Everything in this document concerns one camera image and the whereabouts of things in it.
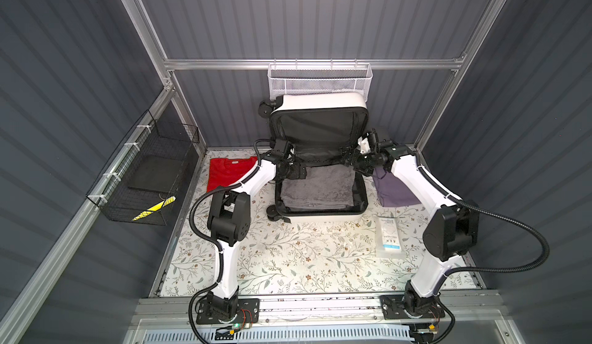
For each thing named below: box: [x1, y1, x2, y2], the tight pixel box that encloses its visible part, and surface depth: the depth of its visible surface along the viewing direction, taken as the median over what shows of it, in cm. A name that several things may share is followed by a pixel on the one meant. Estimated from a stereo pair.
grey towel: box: [279, 164, 355, 210], surface depth 98 cm
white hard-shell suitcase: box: [258, 92, 319, 222], surface depth 88 cm
